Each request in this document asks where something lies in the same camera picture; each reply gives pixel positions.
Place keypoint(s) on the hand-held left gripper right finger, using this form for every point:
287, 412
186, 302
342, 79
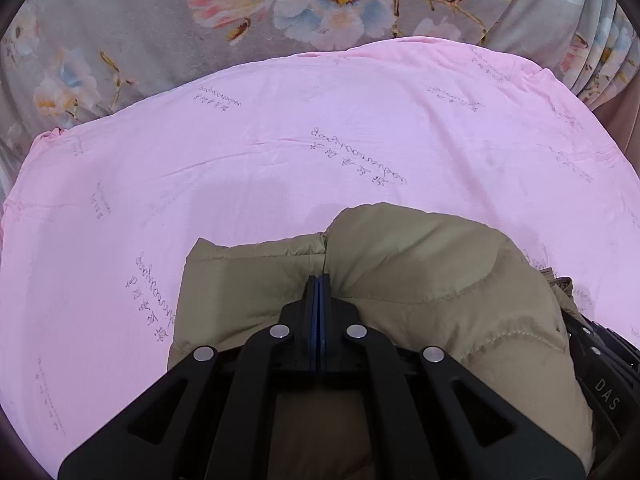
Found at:
345, 340

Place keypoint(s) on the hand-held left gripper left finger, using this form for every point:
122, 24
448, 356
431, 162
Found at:
295, 340

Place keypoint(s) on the khaki quilted jacket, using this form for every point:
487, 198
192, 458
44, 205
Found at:
425, 280

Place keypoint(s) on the pink printed blanket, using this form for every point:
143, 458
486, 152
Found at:
300, 160

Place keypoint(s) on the brown panel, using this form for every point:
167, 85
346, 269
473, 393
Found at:
625, 125

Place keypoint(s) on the grey floral bed sheet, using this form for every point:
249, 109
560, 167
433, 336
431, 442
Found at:
150, 25

